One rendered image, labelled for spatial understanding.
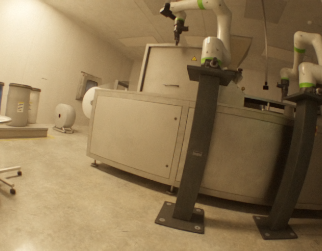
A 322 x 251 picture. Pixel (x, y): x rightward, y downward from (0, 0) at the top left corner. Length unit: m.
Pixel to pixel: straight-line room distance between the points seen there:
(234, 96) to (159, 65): 0.76
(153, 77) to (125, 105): 0.39
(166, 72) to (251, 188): 1.24
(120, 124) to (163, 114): 0.40
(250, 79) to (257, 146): 4.48
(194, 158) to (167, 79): 0.85
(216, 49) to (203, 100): 0.32
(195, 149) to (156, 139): 0.46
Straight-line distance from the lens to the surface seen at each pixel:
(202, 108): 0.90
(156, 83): 1.55
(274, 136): 1.28
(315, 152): 1.47
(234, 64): 1.63
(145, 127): 1.32
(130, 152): 1.40
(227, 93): 1.48
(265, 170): 1.30
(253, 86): 5.56
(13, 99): 2.67
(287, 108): 1.42
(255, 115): 1.23
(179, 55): 1.57
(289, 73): 1.80
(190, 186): 0.96
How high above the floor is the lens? 0.62
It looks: 3 degrees down
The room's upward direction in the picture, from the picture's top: 10 degrees clockwise
